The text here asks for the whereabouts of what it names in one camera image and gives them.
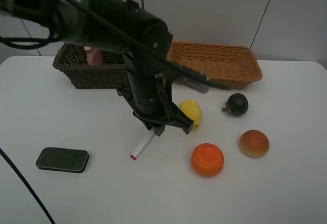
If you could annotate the white marker red cap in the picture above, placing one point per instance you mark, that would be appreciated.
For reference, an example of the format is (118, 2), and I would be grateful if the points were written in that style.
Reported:
(143, 144)

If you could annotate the black whiteboard eraser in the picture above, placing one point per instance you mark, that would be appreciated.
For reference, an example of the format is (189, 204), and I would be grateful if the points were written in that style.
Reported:
(62, 159)

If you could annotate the dark brown wicker basket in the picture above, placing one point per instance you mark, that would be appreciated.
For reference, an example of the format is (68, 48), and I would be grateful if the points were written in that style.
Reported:
(72, 61)

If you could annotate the orange tangerine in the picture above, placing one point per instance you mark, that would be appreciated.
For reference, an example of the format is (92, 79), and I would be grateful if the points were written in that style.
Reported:
(207, 160)

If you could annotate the pink bottle white cap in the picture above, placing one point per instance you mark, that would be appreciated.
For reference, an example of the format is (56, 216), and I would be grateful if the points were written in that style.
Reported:
(94, 56)

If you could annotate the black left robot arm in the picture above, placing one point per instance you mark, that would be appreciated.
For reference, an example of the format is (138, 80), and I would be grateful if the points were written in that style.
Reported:
(116, 26)

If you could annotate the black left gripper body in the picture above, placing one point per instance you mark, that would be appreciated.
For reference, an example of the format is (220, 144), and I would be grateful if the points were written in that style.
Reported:
(151, 102)

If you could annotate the yellow lemon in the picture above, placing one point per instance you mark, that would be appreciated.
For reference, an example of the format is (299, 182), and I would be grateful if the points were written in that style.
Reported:
(193, 111)

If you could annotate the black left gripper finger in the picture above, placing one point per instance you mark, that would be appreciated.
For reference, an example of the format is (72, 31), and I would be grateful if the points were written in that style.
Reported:
(184, 123)
(158, 130)

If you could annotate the orange wicker basket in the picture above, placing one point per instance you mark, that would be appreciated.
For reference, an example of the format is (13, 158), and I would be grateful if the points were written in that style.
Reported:
(232, 65)

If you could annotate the red orange peach half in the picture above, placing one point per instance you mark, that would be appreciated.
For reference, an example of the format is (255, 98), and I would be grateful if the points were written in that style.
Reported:
(254, 144)

